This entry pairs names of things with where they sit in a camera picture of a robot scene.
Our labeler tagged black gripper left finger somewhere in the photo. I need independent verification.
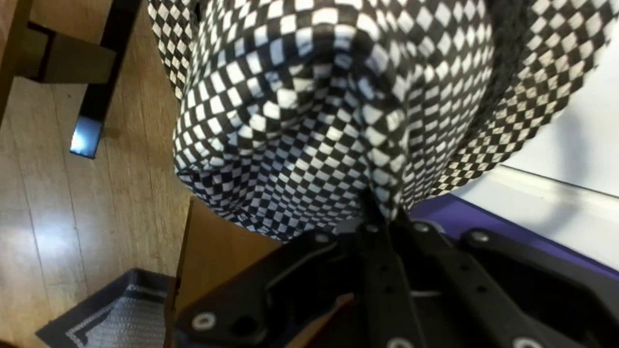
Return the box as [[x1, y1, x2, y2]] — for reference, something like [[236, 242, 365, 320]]
[[170, 190, 423, 348]]

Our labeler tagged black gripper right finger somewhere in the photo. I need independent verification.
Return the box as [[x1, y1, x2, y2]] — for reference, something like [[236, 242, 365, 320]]
[[388, 209, 619, 348]]

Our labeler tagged black white checkered cloth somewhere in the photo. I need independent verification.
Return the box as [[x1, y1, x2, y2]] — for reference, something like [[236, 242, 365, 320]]
[[145, 0, 619, 244]]

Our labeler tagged brown cardboard box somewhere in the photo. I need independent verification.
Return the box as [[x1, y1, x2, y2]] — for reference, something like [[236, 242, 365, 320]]
[[172, 198, 282, 318]]

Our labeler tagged grey floor mat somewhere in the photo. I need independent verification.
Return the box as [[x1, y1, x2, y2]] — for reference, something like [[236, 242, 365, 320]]
[[34, 269, 178, 348]]

